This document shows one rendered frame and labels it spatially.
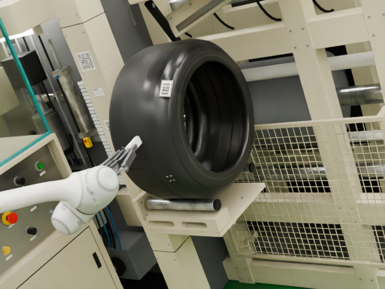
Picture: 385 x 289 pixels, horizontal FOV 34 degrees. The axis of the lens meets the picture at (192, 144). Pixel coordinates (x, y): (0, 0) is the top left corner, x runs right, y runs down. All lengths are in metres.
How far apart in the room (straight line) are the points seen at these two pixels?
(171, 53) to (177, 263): 0.98
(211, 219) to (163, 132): 0.42
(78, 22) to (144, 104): 0.46
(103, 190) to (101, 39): 0.86
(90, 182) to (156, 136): 0.44
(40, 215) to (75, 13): 0.82
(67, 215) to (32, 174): 0.73
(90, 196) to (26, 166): 0.84
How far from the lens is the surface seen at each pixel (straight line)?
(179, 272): 2.81
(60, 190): 1.79
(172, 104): 2.14
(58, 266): 2.65
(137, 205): 2.53
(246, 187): 2.63
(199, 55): 2.28
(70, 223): 1.91
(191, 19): 2.61
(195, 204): 2.39
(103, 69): 2.46
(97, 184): 1.77
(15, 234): 2.57
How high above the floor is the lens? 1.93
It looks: 20 degrees down
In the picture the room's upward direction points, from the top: 20 degrees counter-clockwise
